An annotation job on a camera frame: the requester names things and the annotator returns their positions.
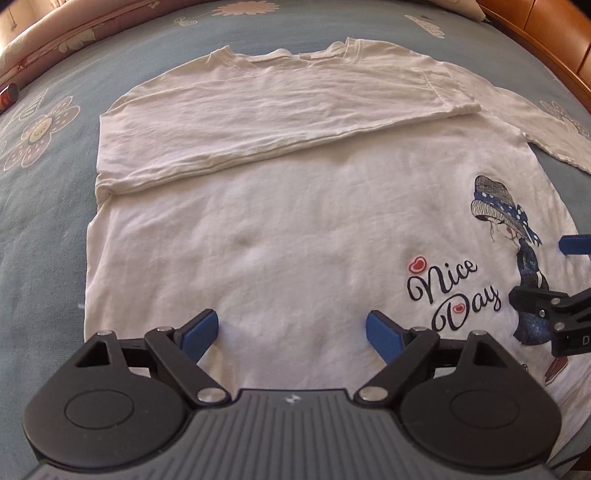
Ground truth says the wooden bed frame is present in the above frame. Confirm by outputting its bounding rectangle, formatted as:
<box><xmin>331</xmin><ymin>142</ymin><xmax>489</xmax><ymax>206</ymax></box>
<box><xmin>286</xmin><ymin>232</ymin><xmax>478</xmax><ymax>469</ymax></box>
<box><xmin>475</xmin><ymin>0</ymin><xmax>591</xmax><ymax>100</ymax></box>

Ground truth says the white long-sleeved printed shirt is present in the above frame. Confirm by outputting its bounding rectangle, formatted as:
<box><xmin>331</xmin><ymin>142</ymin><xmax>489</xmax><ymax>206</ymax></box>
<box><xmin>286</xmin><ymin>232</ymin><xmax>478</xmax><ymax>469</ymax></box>
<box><xmin>83</xmin><ymin>39</ymin><xmax>591</xmax><ymax>407</ymax></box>

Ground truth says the blue patterned bed sheet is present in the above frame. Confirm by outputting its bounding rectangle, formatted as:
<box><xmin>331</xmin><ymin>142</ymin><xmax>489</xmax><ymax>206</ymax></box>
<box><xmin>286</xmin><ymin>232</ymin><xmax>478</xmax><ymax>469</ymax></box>
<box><xmin>0</xmin><ymin>0</ymin><xmax>591</xmax><ymax>480</ymax></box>

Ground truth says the red snack can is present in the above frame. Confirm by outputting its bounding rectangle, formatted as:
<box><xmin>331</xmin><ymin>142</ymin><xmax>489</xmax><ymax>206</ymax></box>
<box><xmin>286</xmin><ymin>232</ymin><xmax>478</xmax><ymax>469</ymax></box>
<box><xmin>0</xmin><ymin>84</ymin><xmax>20</xmax><ymax>114</ymax></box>

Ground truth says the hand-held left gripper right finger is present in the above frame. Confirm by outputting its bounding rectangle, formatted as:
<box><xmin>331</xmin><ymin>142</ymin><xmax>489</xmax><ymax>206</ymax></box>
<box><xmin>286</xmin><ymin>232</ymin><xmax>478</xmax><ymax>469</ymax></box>
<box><xmin>353</xmin><ymin>310</ymin><xmax>507</xmax><ymax>408</ymax></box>

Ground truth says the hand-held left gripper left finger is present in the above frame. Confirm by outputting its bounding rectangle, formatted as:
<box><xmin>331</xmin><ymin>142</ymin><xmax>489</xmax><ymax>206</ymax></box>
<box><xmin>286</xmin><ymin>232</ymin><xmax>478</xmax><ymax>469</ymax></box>
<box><xmin>75</xmin><ymin>308</ymin><xmax>232</xmax><ymax>408</ymax></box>

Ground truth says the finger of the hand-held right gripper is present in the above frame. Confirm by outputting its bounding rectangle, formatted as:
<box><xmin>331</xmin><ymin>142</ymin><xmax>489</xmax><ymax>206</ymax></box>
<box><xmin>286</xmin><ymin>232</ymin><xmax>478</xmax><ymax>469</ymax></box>
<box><xmin>508</xmin><ymin>287</ymin><xmax>591</xmax><ymax>330</ymax></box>
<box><xmin>558</xmin><ymin>234</ymin><xmax>591</xmax><ymax>256</ymax></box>

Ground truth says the pink floral pillow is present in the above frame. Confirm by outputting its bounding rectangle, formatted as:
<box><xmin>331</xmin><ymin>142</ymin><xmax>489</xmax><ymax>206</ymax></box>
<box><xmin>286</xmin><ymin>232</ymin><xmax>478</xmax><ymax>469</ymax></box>
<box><xmin>0</xmin><ymin>0</ymin><xmax>153</xmax><ymax>77</ymax></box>

